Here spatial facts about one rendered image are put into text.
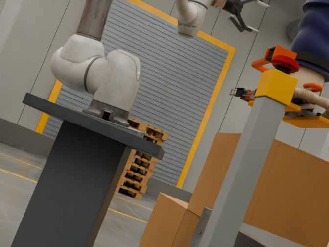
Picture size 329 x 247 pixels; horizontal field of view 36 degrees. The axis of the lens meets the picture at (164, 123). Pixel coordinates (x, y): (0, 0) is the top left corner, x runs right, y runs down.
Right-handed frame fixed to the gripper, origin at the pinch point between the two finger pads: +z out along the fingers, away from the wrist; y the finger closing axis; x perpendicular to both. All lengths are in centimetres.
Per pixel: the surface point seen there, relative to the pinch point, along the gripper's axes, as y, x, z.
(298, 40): 11.7, 29.2, 10.8
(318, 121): 43, 41, 27
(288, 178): 71, 58, 16
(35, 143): 160, -884, -109
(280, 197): 78, 58, 16
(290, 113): 42, 29, 19
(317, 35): 7.4, 34.3, 16.0
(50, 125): 113, -889, -94
